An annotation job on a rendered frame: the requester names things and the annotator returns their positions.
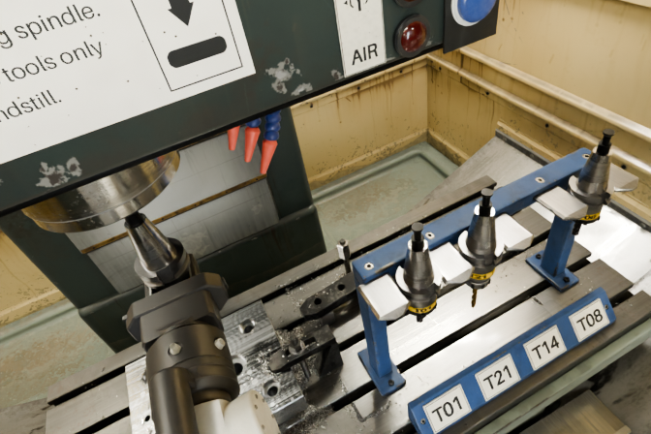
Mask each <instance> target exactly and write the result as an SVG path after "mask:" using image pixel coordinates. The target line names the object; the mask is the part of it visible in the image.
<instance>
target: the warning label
mask: <svg viewBox="0 0 651 434"><path fill-rule="evenodd" d="M255 73H256V72H255V68H254V65H253V61H252V58H251V54H250V51H249V47H248V45H247V41H246V38H245V34H244V31H243V28H242V24H241V21H240V17H239V14H238V10H237V7H236V4H235V1H234V0H0V164H2V163H5V162H8V161H11V160H13V159H15V158H18V157H21V156H24V155H27V154H30V153H32V152H35V151H38V150H41V149H44V148H46V147H49V146H52V145H55V144H57V143H59V142H62V141H65V140H70V139H72V138H75V137H78V136H81V135H84V134H86V133H89V132H92V131H95V130H98V129H101V128H103V127H106V126H108V125H111V124H114V123H116V122H119V121H122V120H125V119H128V118H130V117H133V116H136V115H139V114H142V113H144V112H147V111H150V110H153V109H156V108H159V107H162V106H165V105H168V104H171V103H173V102H176V101H179V100H182V99H185V98H187V97H190V96H193V95H196V94H199V93H201V92H203V91H206V90H209V89H212V88H214V87H217V86H220V85H223V84H226V83H228V82H231V81H234V80H237V79H240V78H244V77H247V76H250V75H253V74H255Z"/></svg>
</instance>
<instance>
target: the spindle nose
mask: <svg viewBox="0 0 651 434"><path fill-rule="evenodd" d="M179 164H180V153H179V150H178V149H177V150H174V151H173V152H170V153H168V154H165V155H162V156H160V157H157V158H155V159H152V160H149V161H147V162H144V163H142V164H139V165H136V166H134V167H131V168H129V169H126V170H123V171H120V172H118V173H115V174H112V175H110V176H107V177H105V178H102V179H99V180H97V181H94V182H91V183H89V184H86V185H84V186H81V187H78V188H76V189H74V190H72V191H69V192H66V193H64V194H61V195H59V196H56V197H53V198H51V199H48V200H46V201H41V202H39V203H36V204H34V205H31V206H28V207H26V208H23V209H21V211H22V212H23V213H24V214H25V215H26V216H28V217H29V218H31V219H33V221H34V222H35V223H36V224H37V225H38V226H39V227H41V228H42V229H45V230H47V231H50V232H55V233H80V232H87V231H92V230H96V229H99V228H102V227H105V226H108V225H111V224H113V223H116V222H118V221H120V220H122V219H125V218H126V217H128V216H130V215H132V214H134V213H136V212H137V211H139V210H141V209H142V208H144V207H145V206H147V205H148V204H149V203H151V202H152V201H153V200H155V199H156V198H157V197H158V196H159V195H160V194H161V193H162V192H163V191H164V190H165V189H166V188H167V187H168V185H169V184H170V183H171V181H172V179H173V178H174V176H175V174H176V172H177V170H178V167H179Z"/></svg>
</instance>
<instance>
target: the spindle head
mask: <svg viewBox="0 0 651 434"><path fill-rule="evenodd" d="M234 1H235V4H236V7H237V10H238V14H239V17H240V21H241V24H242V28H243V31H244V34H245V38H246V41H247V45H248V47H249V51H250V54H251V58H252V61H253V65H254V68H255V72H256V73H255V74H253V75H250V76H247V77H243V78H240V79H237V80H234V81H231V82H228V83H226V84H223V85H220V86H217V87H214V88H212V89H209V90H206V91H203V92H201V93H199V94H196V95H193V96H190V97H187V98H185V99H182V100H179V101H176V102H173V103H171V104H168V105H165V106H162V107H159V108H155V109H153V110H150V111H147V112H144V113H142V114H139V115H136V116H133V117H130V118H128V119H125V120H122V121H119V122H116V123H114V124H111V125H108V126H106V127H103V128H101V129H98V130H95V131H92V132H89V133H86V134H84V135H81V136H78V137H75V138H72V139H68V140H65V141H62V142H59V143H57V144H55V145H52V146H49V147H46V148H44V149H41V150H38V151H35V152H32V153H30V154H27V155H24V156H21V157H18V158H15V159H13V160H11V161H8V162H5V163H2V164H0V218H1V217H3V216H6V215H9V214H11V213H14V212H16V211H19V210H21V209H23V208H26V207H28V206H31V205H34V204H36V203H39V202H43V201H46V200H48V199H51V198H53V197H56V196H59V195H61V194H64V193H66V192H69V191H72V190H74V189H76V188H78V187H81V186H84V185H86V184H89V183H91V182H94V181H97V180H99V179H102V178H105V177H107V176H110V175H112V174H115V173H118V172H120V171H124V170H126V169H129V168H131V167H134V166H136V165H139V164H142V163H144V162H147V161H149V160H152V159H155V158H157V157H160V156H162V155H165V154H168V153H170V152H173V151H174V150H177V149H180V148H182V147H185V146H188V145H190V144H193V143H195V142H198V141H201V140H205V139H207V138H210V137H213V136H215V135H218V134H220V133H223V132H226V131H228V130H230V129H232V128H235V127H238V126H240V125H243V124H245V123H248V122H251V121H253V120H256V119H258V118H261V117H264V116H266V115H269V114H272V113H273V112H276V111H278V110H281V109H285V108H288V107H290V106H293V105H296V104H298V103H301V102H303V101H306V100H309V99H311V98H314V97H316V96H319V95H322V94H324V93H326V92H328V91H331V90H334V89H336V88H339V87H341V86H344V85H347V84H349V83H352V82H354V81H357V80H360V79H362V78H367V77H369V76H372V75H374V74H377V73H379V72H381V71H384V70H386V69H389V68H392V67H394V66H397V65H399V64H402V63H405V62H407V61H410V60H412V59H415V58H418V57H420V56H423V55H424V54H427V53H430V52H432V51H435V50H437V49H440V48H443V33H444V0H422V1H421V2H420V3H418V4H417V5H416V6H414V7H412V8H403V7H400V6H398V5H397V4H396V3H395V2H394V0H382V5H383V19H384V33H385V48H386V61H387V62H386V63H383V64H380V65H378V66H375V67H372V68H370V69H367V70H365V71H362V72H359V73H357V74H354V75H351V76H349V77H345V76H344V69H343V61H342V54H341V47H340V41H339V34H338V27H337V19H336V12H335V6H334V0H234ZM412 14H420V15H422V16H425V17H426V18H427V19H428V21H429V23H430V29H431V31H430V38H429V41H428V43H427V45H426V47H425V48H424V49H423V51H422V52H420V53H419V54H418V55H416V56H414V57H409V58H407V57H403V56H401V55H399V54H398V53H397V52H396V50H395V48H394V45H393V37H394V33H395V30H396V28H397V26H398V24H399V23H400V22H401V21H402V20H403V19H404V18H405V17H406V16H409V15H412Z"/></svg>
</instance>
